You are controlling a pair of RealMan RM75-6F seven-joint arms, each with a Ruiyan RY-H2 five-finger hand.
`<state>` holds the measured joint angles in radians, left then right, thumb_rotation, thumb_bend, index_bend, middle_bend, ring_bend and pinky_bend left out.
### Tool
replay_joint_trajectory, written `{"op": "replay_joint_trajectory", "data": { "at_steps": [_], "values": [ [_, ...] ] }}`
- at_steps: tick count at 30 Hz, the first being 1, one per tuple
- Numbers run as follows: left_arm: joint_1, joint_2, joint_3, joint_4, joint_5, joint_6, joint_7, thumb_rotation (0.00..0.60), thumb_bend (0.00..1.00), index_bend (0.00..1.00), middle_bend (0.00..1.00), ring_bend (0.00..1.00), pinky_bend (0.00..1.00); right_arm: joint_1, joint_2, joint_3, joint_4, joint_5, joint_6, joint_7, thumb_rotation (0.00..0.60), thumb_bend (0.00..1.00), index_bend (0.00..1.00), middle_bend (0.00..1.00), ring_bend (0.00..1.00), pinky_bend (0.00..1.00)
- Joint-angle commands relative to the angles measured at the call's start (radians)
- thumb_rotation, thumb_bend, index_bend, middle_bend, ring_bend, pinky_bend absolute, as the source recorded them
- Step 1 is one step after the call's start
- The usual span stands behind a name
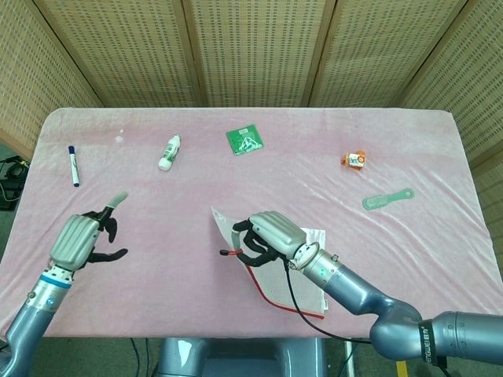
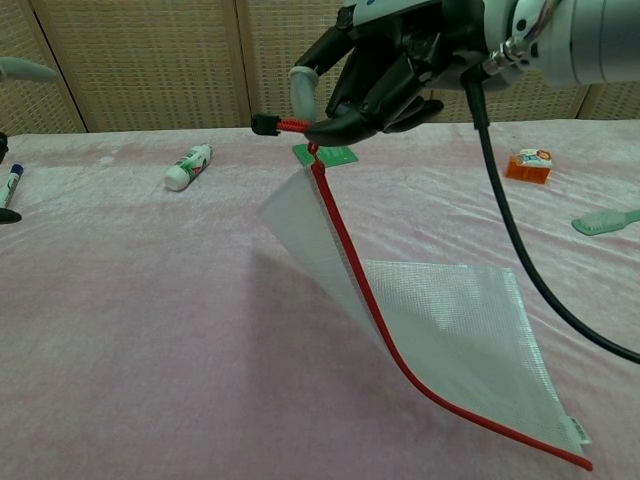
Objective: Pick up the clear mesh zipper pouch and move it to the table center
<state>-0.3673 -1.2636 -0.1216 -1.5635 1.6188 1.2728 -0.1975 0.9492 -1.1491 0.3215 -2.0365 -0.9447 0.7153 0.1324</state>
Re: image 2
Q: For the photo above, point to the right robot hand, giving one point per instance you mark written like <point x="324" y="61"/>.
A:
<point x="390" y="60"/>

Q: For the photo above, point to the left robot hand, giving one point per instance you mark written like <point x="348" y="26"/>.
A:
<point x="30" y="69"/>

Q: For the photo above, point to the white mesh zipper pouch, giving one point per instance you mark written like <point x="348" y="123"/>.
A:
<point x="450" y="350"/>

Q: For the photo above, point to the green circuit board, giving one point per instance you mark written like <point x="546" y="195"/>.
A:
<point x="346" y="155"/>

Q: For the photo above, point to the blue capped marker pen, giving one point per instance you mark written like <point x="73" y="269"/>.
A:
<point x="10" y="187"/>

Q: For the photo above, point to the small orange box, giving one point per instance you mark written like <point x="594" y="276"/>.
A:
<point x="527" y="171"/>

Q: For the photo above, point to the white glue bottle green label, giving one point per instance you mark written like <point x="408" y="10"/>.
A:
<point x="187" y="167"/>

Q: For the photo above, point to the green hairbrush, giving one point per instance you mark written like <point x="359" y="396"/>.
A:
<point x="595" y="223"/>

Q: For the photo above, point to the pink velvet tablecloth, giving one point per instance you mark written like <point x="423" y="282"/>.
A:
<point x="150" y="325"/>

